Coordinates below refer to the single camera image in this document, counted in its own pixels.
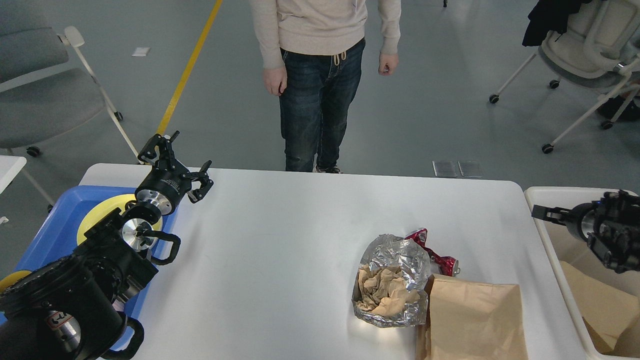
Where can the red snack wrapper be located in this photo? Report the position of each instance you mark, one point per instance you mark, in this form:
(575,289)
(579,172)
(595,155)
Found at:
(448,265)

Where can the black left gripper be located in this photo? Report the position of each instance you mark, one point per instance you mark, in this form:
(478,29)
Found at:
(165,185)

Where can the white office chair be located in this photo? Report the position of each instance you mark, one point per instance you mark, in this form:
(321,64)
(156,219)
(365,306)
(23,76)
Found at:
(588,54)

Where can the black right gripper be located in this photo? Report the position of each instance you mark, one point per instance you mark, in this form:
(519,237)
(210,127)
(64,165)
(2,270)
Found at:
(580,221)

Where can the teal yellow cup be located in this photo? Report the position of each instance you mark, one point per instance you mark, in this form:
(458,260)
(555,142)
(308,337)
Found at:
(12,278)

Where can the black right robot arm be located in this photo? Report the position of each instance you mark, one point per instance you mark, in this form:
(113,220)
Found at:
(610,227)

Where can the black jacket on chair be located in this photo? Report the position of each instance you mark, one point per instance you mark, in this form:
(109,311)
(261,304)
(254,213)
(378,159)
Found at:
(549,16)

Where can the white side table corner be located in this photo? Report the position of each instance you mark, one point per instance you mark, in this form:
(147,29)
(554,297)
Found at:
(10,166)

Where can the yellow plastic plate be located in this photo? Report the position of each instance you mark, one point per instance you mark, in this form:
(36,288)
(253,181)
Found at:
(100,212)

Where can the grey chair at left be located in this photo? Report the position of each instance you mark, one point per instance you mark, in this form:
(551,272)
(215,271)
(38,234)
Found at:
(47,85)

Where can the white plastic bin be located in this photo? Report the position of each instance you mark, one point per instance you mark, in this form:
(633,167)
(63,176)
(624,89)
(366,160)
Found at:
(560,246)

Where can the brown paper bag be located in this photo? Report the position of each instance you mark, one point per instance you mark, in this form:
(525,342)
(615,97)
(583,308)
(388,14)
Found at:
(469,320)
(607,312)

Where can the foil bag with paper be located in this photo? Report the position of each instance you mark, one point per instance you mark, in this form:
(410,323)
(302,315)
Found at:
(389,287)

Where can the floor socket plates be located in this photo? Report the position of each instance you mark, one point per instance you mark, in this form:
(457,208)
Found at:
(456,169)

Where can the person in beige sweater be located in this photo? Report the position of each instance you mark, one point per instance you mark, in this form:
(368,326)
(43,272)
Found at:
(312,61)

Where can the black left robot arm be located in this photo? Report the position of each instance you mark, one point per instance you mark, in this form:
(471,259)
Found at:
(65,309)

